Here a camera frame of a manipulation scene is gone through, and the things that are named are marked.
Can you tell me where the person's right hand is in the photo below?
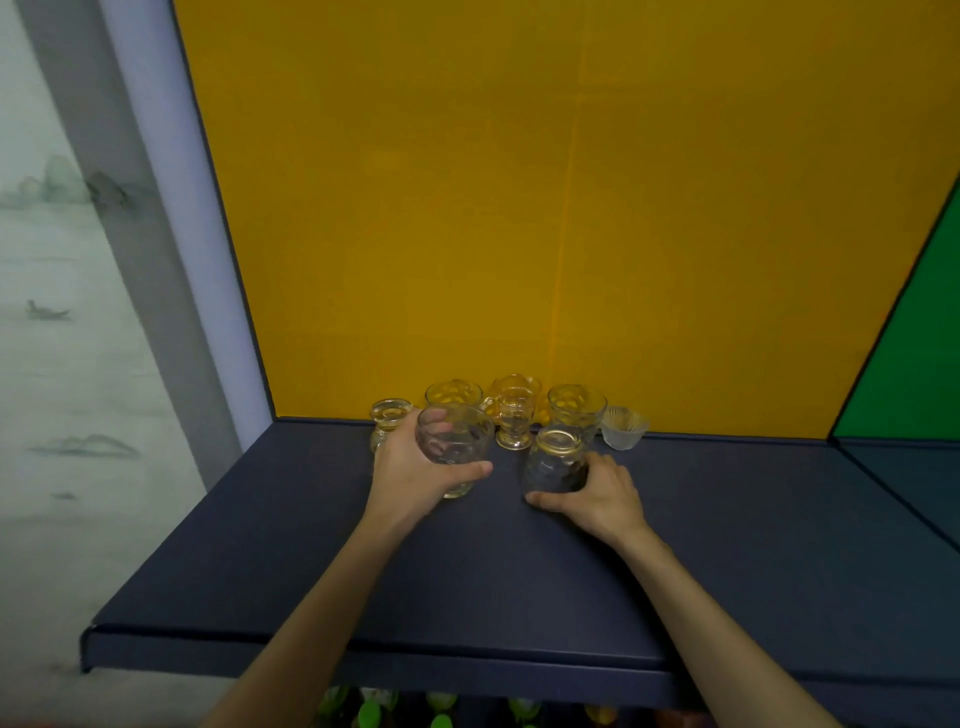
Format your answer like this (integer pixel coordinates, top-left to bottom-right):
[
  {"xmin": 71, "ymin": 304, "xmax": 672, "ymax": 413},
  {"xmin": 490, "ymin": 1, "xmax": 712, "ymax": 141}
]
[{"xmin": 523, "ymin": 449, "xmax": 650, "ymax": 553}]

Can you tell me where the person's left hand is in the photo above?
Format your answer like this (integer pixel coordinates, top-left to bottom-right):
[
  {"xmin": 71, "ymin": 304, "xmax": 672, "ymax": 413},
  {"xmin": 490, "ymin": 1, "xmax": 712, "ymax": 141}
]
[{"xmin": 363, "ymin": 408, "xmax": 496, "ymax": 538}]

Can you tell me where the cluster of glassware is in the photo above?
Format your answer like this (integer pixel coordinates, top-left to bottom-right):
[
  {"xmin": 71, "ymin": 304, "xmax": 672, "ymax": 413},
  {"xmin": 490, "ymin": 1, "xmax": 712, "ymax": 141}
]
[{"xmin": 368, "ymin": 373, "xmax": 609, "ymax": 455}]

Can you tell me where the person's right forearm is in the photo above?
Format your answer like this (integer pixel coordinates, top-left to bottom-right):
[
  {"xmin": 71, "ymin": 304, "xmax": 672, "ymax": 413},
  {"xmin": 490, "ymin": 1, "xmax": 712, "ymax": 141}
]
[{"xmin": 614, "ymin": 524, "xmax": 845, "ymax": 728}]

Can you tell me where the person's left forearm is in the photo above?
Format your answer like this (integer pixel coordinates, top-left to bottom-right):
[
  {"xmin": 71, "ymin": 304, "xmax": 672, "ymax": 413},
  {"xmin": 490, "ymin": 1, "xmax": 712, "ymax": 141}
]
[{"xmin": 202, "ymin": 517, "xmax": 410, "ymax": 728}]

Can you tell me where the group of red-capped bottles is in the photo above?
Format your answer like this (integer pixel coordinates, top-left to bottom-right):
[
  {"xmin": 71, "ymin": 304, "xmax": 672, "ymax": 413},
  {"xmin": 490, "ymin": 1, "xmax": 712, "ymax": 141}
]
[{"xmin": 584, "ymin": 701, "xmax": 706, "ymax": 728}]

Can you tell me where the group of green-capped tea bottles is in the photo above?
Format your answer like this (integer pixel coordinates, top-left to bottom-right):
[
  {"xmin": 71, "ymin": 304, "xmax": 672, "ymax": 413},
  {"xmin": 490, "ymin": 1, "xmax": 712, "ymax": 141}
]
[{"xmin": 314, "ymin": 683, "xmax": 541, "ymax": 728}]

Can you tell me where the orange back panel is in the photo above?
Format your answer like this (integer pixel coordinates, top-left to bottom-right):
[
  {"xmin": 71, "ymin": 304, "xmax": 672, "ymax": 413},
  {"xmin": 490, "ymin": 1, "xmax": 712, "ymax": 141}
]
[{"xmin": 170, "ymin": 0, "xmax": 960, "ymax": 442}]

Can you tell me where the green back panel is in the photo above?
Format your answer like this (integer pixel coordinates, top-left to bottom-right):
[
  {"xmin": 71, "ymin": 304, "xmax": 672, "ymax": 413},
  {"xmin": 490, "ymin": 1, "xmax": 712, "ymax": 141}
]
[{"xmin": 828, "ymin": 176, "xmax": 960, "ymax": 444}]

